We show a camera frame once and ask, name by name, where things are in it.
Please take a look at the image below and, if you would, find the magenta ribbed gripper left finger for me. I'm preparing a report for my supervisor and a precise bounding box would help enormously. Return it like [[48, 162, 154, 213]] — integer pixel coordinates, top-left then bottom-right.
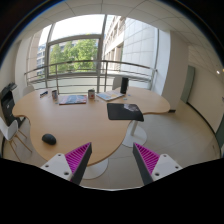
[[42, 143, 92, 185]]

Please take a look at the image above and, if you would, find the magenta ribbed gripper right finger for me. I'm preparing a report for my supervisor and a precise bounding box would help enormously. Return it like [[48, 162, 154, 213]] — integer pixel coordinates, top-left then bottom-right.
[[133, 143, 182, 185]]

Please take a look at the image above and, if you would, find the black computer mouse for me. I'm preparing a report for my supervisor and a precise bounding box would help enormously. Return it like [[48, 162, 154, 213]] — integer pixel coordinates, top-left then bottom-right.
[[42, 134, 56, 145]]

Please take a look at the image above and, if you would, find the black mouse pad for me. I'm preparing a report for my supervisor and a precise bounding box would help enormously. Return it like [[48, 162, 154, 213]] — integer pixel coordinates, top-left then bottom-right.
[[107, 103, 144, 122]]

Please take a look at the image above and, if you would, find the white table leg base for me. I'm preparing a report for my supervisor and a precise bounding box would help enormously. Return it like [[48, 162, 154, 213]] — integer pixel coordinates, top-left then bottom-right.
[[122, 121, 147, 147]]

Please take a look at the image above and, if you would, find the white chair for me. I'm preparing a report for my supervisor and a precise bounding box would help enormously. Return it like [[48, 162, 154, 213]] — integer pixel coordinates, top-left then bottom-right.
[[0, 117, 31, 159]]

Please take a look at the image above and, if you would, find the dark patterned mug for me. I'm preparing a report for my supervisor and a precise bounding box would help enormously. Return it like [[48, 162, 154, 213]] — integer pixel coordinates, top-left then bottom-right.
[[52, 90, 58, 101]]

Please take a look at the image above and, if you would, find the red white mug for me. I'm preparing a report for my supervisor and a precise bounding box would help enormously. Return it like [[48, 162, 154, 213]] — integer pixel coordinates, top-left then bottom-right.
[[88, 89, 95, 99]]

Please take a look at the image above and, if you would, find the small dark blue object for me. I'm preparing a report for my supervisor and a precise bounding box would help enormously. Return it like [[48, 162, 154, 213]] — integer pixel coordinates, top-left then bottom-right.
[[40, 91, 48, 98]]

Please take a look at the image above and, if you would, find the open white notebook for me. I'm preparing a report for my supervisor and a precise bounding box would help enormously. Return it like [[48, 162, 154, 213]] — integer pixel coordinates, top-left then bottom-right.
[[96, 90, 123, 101]]

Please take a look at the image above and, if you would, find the black speaker box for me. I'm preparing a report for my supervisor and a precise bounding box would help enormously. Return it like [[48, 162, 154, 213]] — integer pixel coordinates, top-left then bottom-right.
[[120, 77, 129, 94]]

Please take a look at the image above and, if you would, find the green door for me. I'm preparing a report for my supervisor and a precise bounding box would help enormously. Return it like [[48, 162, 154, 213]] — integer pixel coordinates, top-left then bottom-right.
[[181, 66, 195, 103]]

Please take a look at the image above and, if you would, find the metal balcony railing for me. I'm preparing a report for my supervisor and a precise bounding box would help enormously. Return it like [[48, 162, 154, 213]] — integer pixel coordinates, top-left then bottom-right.
[[25, 60, 157, 94]]

